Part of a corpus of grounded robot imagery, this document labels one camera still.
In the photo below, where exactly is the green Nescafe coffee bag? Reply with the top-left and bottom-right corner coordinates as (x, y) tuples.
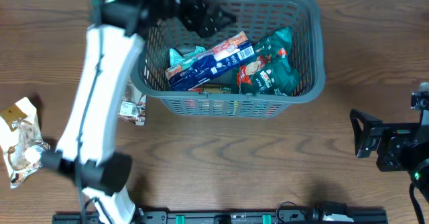
(231, 27), (300, 97)

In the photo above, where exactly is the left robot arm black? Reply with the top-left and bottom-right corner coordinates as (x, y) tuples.
(41, 0), (237, 223)

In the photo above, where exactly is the grey plastic basket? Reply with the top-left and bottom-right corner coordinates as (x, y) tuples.
(131, 0), (326, 118)

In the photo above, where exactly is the beige mushroom snack bag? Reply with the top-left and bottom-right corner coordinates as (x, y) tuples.
(118, 80), (147, 126)

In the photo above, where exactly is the Kleenex tissue multipack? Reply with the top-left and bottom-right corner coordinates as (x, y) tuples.
(165, 32), (255, 91)

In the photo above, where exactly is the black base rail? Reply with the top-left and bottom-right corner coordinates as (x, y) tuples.
(52, 202), (389, 224)

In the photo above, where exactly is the light teal small packet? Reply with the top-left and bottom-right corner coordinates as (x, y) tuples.
(169, 46), (206, 66)

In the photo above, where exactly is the orange red noodle packet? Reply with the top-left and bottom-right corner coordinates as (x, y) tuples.
(189, 84), (233, 95)

